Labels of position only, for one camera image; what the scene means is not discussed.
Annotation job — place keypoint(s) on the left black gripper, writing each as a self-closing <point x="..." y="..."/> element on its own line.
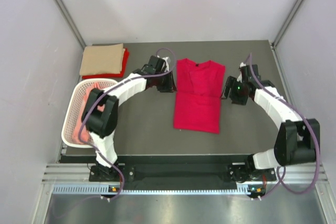
<point x="169" y="87"/>

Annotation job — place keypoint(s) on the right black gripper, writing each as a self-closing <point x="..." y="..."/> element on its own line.
<point x="231" y="83"/>

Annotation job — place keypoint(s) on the crimson t shirt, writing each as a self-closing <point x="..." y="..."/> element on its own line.
<point x="198" y="96"/>

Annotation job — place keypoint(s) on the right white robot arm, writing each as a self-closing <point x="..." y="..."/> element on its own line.
<point x="294" y="143"/>

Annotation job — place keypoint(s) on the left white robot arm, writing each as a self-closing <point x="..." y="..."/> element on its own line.
<point x="100" y="118"/>

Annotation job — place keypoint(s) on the folded red t shirt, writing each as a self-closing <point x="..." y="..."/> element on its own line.
<point x="112" y="75"/>

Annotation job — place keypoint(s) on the folded beige t shirt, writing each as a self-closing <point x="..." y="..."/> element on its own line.
<point x="102" y="60"/>

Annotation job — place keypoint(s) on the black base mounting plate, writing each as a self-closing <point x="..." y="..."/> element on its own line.
<point x="186" y="172"/>

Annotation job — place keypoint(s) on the pink crumpled t shirt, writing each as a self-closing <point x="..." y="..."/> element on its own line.
<point x="84" y="134"/>

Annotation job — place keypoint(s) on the white plastic laundry basket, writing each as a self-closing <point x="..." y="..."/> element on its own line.
<point x="74" y="109"/>

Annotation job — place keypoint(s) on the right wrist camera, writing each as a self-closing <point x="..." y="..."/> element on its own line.
<point x="248" y="72"/>

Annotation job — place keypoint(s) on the right aluminium frame post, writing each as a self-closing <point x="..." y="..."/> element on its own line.
<point x="287" y="22"/>

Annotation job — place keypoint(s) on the aluminium frame post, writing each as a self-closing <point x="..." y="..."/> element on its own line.
<point x="287" y="22"/>
<point x="70" y="22"/>

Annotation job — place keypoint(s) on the left aluminium frame post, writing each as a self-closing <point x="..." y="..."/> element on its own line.
<point x="70" y="22"/>

